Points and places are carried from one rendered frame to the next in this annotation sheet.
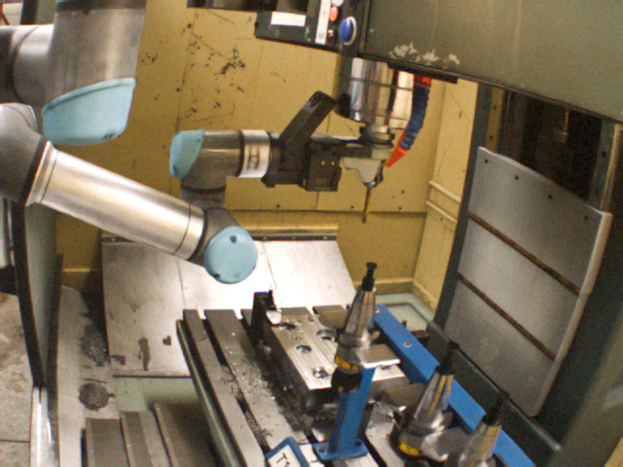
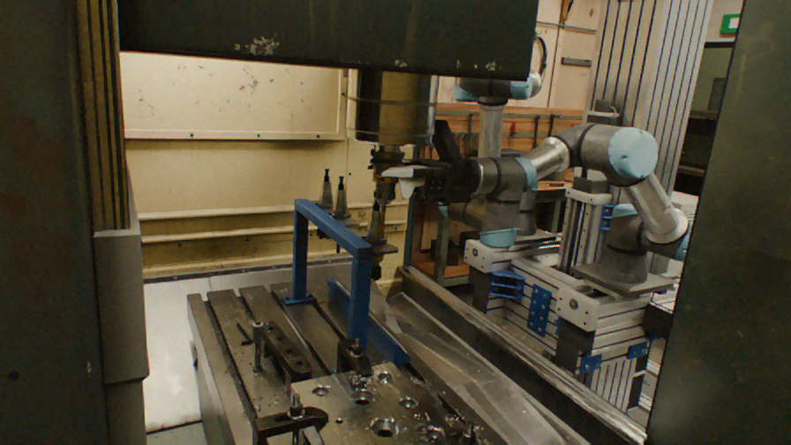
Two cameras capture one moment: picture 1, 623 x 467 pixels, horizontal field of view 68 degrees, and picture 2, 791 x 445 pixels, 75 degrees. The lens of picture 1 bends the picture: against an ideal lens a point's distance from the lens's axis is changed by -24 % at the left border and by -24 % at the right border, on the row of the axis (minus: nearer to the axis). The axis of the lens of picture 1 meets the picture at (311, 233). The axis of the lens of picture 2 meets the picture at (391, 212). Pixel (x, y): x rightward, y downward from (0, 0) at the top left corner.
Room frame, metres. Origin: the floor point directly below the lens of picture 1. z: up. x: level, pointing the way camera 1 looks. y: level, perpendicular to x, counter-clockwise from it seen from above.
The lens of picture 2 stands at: (1.92, -0.16, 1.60)
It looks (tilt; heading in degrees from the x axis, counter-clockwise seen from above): 15 degrees down; 175
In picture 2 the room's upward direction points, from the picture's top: 4 degrees clockwise
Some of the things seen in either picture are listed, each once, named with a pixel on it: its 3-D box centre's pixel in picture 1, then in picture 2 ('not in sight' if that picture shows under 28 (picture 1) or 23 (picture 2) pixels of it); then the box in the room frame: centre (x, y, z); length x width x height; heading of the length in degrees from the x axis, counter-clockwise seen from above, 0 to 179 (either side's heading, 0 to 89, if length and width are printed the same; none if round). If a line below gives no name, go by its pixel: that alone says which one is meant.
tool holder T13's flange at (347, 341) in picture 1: (356, 337); (373, 241); (0.74, -0.08, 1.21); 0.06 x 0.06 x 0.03
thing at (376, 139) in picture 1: (376, 136); (387, 157); (0.98, -0.08, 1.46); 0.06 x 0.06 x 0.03
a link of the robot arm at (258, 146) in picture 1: (253, 154); (476, 175); (0.89, 0.11, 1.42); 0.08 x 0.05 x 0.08; 23
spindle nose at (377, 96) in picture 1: (382, 87); (392, 107); (0.98, -0.08, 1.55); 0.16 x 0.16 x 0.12
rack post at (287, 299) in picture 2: not in sight; (300, 255); (0.40, -0.29, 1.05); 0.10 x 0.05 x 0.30; 113
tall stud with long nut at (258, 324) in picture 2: not in sight; (258, 346); (0.81, -0.35, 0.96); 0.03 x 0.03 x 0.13
